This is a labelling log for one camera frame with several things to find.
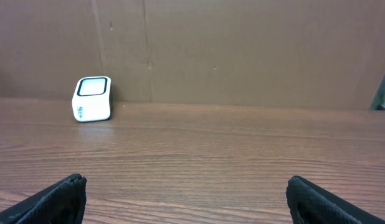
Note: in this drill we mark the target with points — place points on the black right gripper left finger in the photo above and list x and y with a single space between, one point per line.
63 202

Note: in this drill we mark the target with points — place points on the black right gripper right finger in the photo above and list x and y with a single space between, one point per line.
311 204

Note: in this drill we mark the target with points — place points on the white barcode scanner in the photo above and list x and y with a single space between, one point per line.
92 99

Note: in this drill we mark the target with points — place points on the grey plastic mesh basket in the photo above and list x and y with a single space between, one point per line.
379 99

